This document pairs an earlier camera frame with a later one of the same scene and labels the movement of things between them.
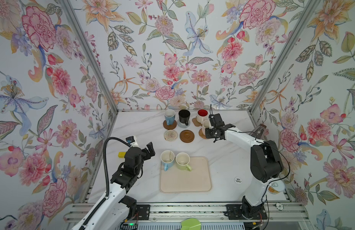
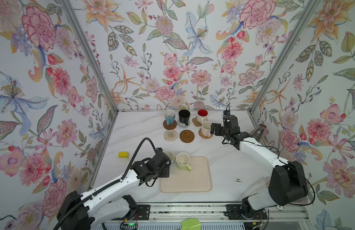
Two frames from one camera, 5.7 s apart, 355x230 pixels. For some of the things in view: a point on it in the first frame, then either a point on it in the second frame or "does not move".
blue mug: [167, 158] does not move
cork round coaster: [202, 135] does not move
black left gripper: [151, 150] -> [166, 174]
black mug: [184, 115] does not move
